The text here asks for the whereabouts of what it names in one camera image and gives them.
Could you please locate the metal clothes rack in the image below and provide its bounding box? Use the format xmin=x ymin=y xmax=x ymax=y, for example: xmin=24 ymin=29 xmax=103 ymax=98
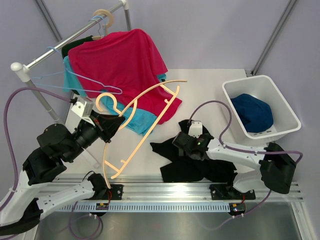
xmin=10 ymin=0 xmax=133 ymax=169

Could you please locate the blue t shirt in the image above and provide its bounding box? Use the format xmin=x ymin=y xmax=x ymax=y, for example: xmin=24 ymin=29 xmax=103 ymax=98
xmin=230 ymin=93 xmax=274 ymax=133

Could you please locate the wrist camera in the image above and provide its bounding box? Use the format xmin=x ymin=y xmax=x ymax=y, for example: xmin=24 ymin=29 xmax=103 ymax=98
xmin=188 ymin=120 xmax=203 ymax=138
xmin=71 ymin=97 xmax=94 ymax=122

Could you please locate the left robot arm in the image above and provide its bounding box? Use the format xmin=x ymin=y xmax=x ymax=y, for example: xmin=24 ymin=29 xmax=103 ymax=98
xmin=0 ymin=111 xmax=125 ymax=238

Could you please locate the turquoise t shirt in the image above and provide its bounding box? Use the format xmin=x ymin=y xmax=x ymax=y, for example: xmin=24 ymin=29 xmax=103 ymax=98
xmin=62 ymin=55 xmax=168 ymax=136

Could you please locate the wooden hanger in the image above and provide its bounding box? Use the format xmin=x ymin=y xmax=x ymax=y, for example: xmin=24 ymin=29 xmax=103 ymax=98
xmin=95 ymin=79 xmax=186 ymax=189
xmin=92 ymin=9 xmax=114 ymax=41

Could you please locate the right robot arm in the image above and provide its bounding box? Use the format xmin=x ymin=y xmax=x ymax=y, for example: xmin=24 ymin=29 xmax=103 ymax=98
xmin=172 ymin=132 xmax=297 ymax=199

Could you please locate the black t shirt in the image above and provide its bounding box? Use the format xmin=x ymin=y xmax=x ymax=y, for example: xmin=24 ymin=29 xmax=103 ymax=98
xmin=149 ymin=119 xmax=238 ymax=184

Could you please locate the rear blue wire hanger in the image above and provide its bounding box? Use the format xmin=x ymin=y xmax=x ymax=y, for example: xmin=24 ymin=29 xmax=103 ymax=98
xmin=90 ymin=15 xmax=106 ymax=37

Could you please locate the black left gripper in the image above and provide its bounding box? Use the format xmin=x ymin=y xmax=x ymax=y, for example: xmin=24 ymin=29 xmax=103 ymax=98
xmin=63 ymin=109 xmax=126 ymax=163

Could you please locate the purple cable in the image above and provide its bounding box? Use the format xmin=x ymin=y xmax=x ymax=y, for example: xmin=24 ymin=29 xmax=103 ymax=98
xmin=0 ymin=87 xmax=76 ymax=208
xmin=190 ymin=100 xmax=305 ymax=163

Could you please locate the pink t shirt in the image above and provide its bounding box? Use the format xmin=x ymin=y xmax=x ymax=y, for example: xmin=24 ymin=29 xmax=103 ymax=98
xmin=67 ymin=28 xmax=183 ymax=125

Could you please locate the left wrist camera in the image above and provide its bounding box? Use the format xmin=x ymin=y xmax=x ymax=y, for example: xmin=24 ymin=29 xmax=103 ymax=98
xmin=71 ymin=97 xmax=94 ymax=122

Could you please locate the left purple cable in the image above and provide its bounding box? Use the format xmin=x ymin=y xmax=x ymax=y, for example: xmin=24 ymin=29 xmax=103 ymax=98
xmin=0 ymin=87 xmax=76 ymax=208

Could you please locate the light blue wire hanger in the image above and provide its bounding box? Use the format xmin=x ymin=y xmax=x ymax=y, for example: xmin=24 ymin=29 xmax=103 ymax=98
xmin=31 ymin=46 xmax=123 ymax=97

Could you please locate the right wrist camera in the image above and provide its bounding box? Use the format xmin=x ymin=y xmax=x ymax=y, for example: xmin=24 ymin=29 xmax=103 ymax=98
xmin=188 ymin=120 xmax=203 ymax=138

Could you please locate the aluminium mounting rail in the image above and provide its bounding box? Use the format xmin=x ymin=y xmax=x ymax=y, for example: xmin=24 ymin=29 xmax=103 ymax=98
xmin=58 ymin=176 xmax=303 ymax=213

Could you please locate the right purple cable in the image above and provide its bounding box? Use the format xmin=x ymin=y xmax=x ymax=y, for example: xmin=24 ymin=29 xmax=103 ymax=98
xmin=190 ymin=100 xmax=305 ymax=163

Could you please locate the white plastic basket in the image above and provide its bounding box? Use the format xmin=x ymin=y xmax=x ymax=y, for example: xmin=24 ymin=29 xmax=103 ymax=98
xmin=221 ymin=75 xmax=302 ymax=146

